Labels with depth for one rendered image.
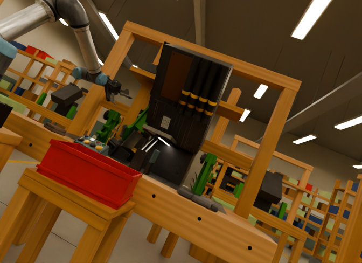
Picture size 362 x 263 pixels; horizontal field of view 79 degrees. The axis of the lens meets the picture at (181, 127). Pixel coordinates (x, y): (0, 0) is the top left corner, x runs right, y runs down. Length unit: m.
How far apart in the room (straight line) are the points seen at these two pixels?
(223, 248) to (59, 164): 0.71
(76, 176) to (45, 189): 0.10
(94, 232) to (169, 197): 0.36
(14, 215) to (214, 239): 0.73
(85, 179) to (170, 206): 0.39
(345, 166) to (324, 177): 1.10
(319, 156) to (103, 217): 12.03
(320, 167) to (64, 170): 12.04
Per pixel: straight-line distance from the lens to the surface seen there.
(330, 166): 12.66
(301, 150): 12.20
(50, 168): 0.88
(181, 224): 1.02
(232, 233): 1.03
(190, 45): 1.90
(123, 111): 1.89
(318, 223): 9.02
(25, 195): 0.92
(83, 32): 1.33
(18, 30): 1.30
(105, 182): 0.81
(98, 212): 0.78
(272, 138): 1.69
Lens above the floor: 1.03
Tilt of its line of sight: 9 degrees up
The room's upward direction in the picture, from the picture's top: 25 degrees clockwise
